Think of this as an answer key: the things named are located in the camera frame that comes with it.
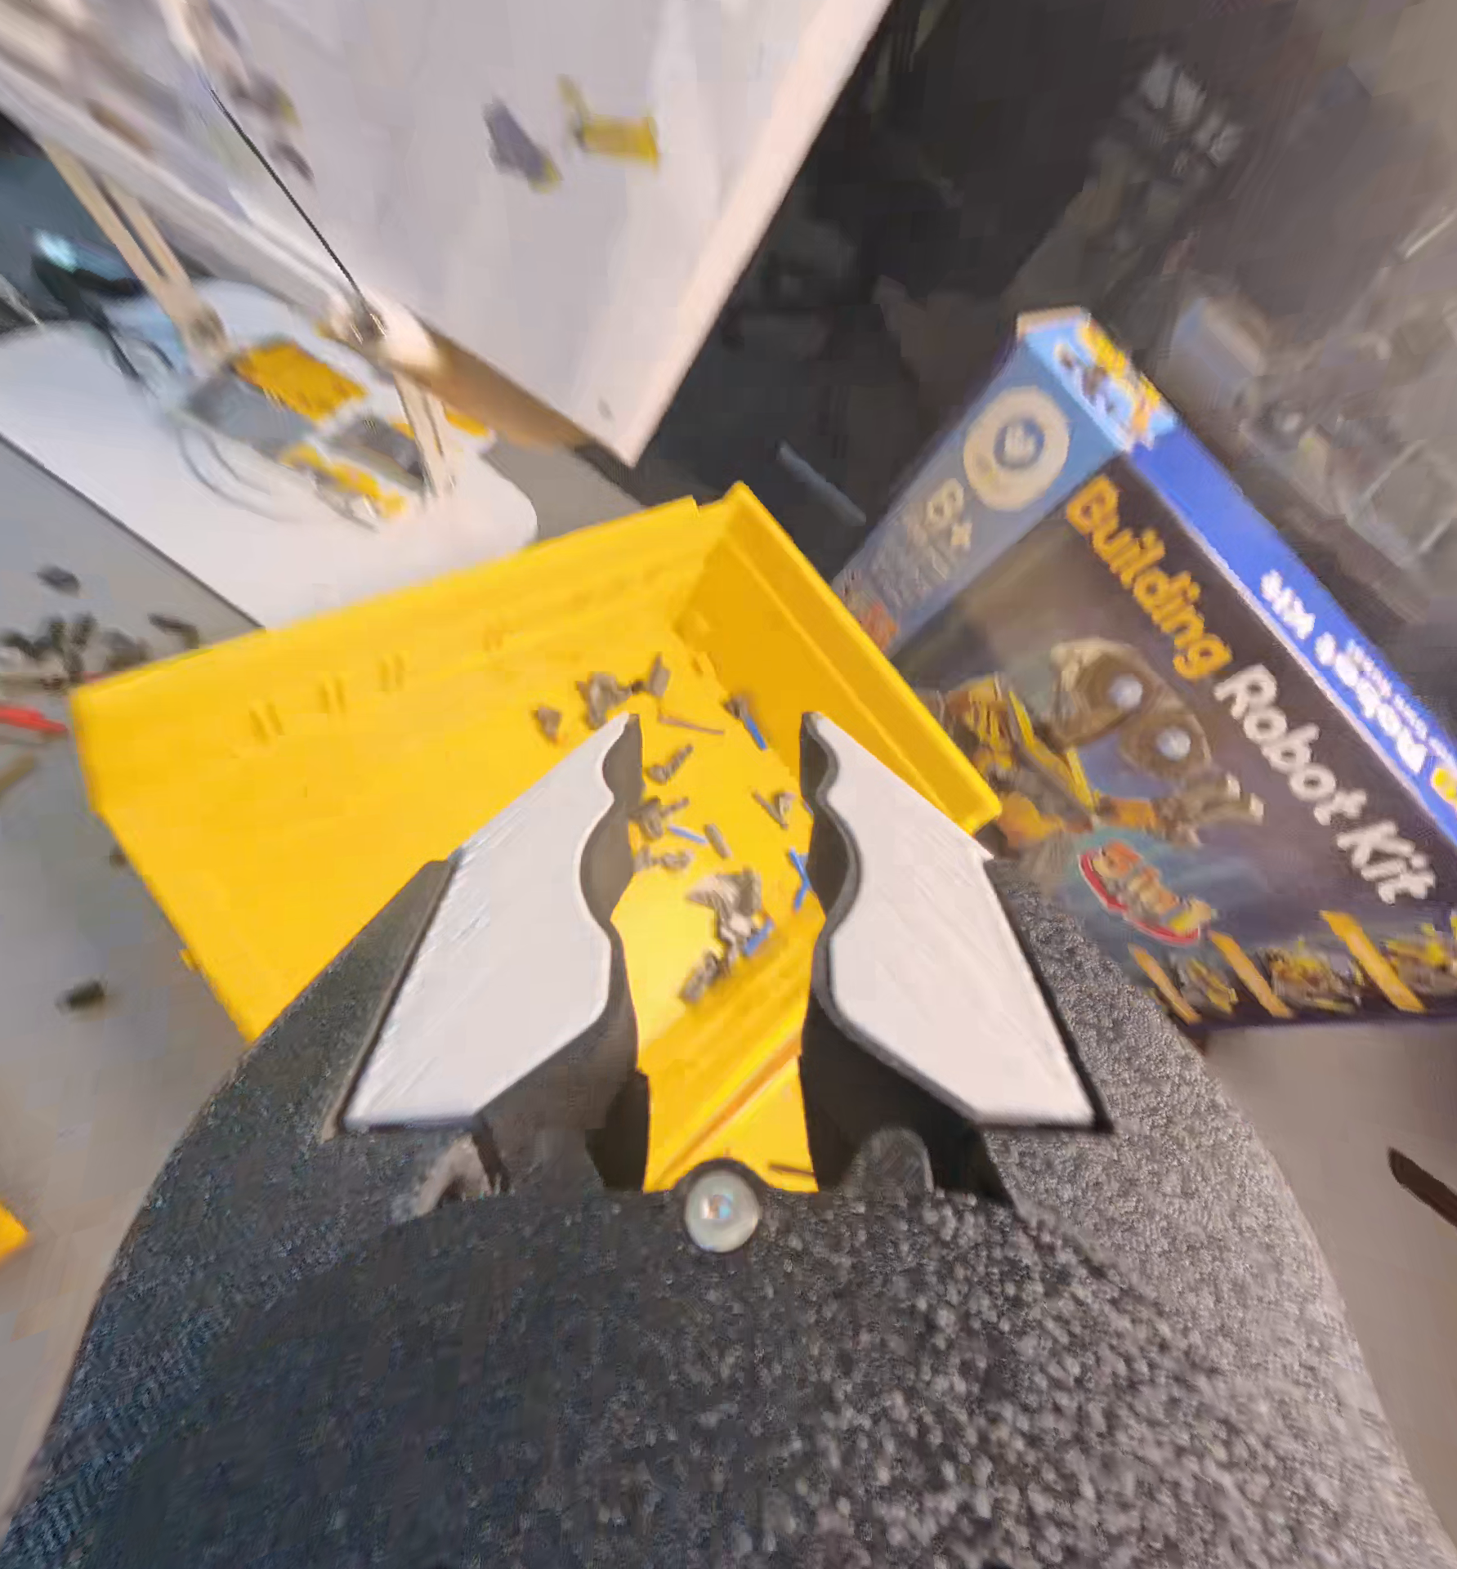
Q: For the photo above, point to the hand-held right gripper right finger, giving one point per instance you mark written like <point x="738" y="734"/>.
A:
<point x="950" y="980"/>

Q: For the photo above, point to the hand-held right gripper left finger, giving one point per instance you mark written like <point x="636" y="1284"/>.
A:
<point x="496" y="969"/>

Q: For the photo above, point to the large yellow bin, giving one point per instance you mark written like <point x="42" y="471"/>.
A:
<point x="313" y="784"/>

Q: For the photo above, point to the grey desk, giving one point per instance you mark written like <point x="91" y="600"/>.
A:
<point x="43" y="1029"/>

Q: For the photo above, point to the blue printed cardboard box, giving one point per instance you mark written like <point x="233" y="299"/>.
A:
<point x="1219" y="735"/>

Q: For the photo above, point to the small black piece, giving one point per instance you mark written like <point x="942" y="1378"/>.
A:
<point x="84" y="994"/>

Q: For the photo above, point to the pile of small building pieces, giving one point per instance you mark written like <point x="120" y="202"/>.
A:
<point x="43" y="662"/>

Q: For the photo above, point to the printed sticker sheet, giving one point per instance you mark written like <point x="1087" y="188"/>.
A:
<point x="288" y="417"/>

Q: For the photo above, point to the white book stand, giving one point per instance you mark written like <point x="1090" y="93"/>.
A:
<point x="411" y="332"/>

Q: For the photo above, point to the instruction booklet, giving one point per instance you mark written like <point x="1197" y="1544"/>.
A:
<point x="558" y="220"/>

